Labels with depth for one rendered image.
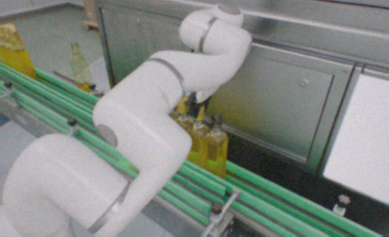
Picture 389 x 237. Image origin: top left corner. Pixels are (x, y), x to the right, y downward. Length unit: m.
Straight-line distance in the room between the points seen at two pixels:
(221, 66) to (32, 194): 0.33
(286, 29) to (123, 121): 0.49
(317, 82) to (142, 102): 0.48
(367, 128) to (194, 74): 0.46
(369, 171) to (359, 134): 0.11
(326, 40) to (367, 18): 0.08
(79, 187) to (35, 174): 0.06
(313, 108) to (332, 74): 0.11
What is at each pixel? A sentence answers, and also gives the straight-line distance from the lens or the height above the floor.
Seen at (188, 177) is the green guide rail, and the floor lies 0.93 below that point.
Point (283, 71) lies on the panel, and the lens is 0.76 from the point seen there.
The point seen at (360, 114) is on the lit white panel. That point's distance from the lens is 0.75.
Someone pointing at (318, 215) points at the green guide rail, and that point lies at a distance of 0.86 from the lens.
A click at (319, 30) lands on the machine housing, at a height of 1.38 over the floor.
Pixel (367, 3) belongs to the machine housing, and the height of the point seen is 1.44.
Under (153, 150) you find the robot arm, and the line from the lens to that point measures 0.37.
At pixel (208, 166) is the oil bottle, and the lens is 0.85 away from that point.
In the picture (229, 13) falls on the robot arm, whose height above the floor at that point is 1.43.
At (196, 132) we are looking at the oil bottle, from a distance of 0.80.
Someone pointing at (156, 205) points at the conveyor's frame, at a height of 0.86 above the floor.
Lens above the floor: 1.58
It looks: 34 degrees down
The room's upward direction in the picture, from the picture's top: straight up
